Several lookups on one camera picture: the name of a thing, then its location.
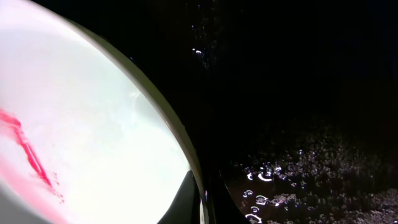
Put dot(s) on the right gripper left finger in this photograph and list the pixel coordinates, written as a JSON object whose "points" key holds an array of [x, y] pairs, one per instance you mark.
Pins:
{"points": [[185, 208]]}

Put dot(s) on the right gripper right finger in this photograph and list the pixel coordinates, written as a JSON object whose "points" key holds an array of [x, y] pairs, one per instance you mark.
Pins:
{"points": [[222, 208]]}

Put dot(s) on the light green plate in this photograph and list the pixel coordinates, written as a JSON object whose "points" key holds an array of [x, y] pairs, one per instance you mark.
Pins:
{"points": [[85, 136]]}

